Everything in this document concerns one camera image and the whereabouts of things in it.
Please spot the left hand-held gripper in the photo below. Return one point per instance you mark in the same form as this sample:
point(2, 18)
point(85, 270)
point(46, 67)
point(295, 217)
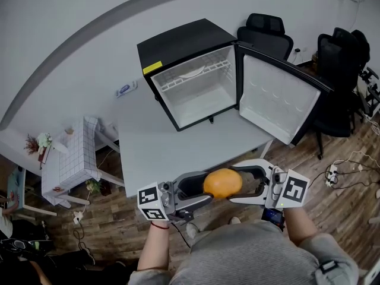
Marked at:
point(151, 196)

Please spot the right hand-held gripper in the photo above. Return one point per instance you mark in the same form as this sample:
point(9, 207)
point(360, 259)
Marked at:
point(295, 188)

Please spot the orange fruit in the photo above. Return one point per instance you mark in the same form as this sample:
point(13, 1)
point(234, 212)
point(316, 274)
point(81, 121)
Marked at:
point(222, 183)

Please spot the black mini fridge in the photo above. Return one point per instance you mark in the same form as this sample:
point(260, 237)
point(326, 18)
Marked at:
point(184, 40)

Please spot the person's right forearm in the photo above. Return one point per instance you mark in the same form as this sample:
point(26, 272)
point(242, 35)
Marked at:
point(298, 227)

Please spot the person's left forearm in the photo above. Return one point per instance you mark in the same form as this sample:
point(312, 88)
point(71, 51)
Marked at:
point(154, 248)

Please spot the small black screen device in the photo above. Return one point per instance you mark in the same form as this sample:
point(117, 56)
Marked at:
point(271, 215)

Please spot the person's light shoe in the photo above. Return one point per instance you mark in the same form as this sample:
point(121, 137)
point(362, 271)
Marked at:
point(234, 221)
point(191, 231)

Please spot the person's grey shirt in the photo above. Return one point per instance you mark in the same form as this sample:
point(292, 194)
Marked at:
point(252, 257)

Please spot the small potted plant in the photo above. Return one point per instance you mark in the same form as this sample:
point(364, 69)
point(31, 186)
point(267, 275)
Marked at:
point(93, 186)

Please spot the white plate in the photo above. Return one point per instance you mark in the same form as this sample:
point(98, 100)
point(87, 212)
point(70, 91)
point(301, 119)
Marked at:
point(193, 74)

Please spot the small white power strip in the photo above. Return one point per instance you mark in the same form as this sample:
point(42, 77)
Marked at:
point(78, 217)

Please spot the wet wipes packet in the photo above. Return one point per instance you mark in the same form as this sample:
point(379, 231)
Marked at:
point(124, 89)

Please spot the checked white tablecloth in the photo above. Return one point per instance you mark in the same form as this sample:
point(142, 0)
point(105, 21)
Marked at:
point(74, 159)

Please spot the small brown cup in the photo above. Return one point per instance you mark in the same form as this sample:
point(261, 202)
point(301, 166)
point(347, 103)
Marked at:
point(69, 131)

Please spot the black mesh office chair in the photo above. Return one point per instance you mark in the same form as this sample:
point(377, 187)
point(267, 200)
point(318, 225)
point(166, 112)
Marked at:
point(335, 70)
point(362, 49)
point(267, 37)

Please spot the white and red flower bouquet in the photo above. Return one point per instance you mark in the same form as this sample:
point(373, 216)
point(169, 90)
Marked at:
point(44, 139)

